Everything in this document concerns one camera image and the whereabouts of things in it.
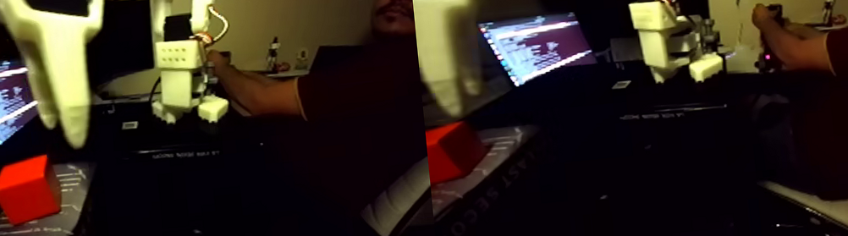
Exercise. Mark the red cube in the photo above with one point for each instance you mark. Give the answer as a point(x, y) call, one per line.
point(25, 193)

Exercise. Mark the dark leader arm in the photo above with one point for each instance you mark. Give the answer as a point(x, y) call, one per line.
point(768, 57)

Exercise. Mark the person's right hand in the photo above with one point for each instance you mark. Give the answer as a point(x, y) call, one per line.
point(768, 21)

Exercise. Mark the small white label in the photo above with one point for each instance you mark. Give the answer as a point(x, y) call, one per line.
point(130, 125)

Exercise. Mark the black box with white print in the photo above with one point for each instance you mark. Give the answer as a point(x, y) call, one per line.
point(177, 151)

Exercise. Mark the small figurine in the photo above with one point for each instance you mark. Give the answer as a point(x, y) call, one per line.
point(828, 7)

